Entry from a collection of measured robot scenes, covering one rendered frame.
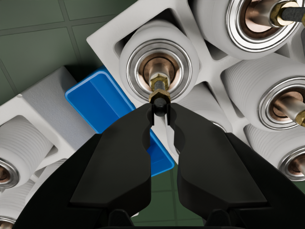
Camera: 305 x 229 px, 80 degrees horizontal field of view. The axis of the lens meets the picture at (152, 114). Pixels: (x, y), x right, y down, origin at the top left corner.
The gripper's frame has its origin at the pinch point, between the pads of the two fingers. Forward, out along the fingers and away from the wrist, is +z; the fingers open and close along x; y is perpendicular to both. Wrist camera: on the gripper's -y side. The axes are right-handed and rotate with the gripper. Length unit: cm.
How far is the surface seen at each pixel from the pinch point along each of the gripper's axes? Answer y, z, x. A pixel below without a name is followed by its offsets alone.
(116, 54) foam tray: -0.1, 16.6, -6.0
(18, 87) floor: 12, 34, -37
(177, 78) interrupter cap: 1.2, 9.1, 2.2
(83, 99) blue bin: 11.8, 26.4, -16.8
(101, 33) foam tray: -3.0, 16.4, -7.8
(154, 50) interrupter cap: -2.0, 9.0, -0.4
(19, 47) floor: 1.8, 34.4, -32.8
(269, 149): 13.8, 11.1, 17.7
